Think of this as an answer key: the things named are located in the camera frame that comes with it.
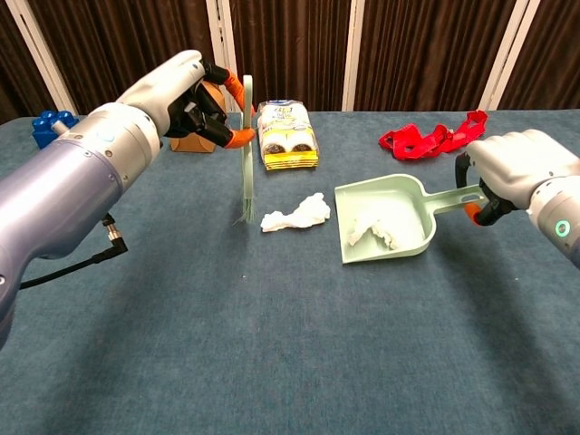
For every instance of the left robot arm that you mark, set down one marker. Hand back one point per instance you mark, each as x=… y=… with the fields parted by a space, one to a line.
x=68 y=181

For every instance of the mint green dustpan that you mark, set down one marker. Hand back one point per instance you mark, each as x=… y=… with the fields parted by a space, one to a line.
x=399 y=199

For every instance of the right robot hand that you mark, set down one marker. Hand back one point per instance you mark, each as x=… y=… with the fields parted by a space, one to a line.
x=512 y=163

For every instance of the brown cardboard carton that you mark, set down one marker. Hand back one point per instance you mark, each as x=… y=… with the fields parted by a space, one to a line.
x=190 y=145

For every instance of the mint green hand broom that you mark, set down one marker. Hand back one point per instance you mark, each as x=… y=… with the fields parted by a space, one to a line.
x=247 y=172

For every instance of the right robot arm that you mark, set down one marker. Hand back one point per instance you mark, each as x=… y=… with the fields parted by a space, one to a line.
x=557 y=217

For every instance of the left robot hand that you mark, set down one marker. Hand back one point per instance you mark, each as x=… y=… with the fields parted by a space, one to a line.
x=158 y=88

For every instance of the white paper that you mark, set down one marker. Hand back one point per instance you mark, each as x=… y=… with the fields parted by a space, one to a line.
x=303 y=215
x=362 y=231

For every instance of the blue felt table cover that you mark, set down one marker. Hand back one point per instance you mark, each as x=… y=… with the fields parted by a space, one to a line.
x=290 y=317

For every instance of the blue building block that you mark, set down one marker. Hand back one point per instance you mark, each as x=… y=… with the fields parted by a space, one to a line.
x=43 y=131

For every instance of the yellow white snack package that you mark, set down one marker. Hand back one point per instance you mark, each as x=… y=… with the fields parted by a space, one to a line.
x=285 y=136

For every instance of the brown curtain screen panel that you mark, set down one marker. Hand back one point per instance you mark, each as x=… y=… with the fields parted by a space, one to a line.
x=9 y=68
x=294 y=45
x=430 y=45
x=113 y=41
x=553 y=45

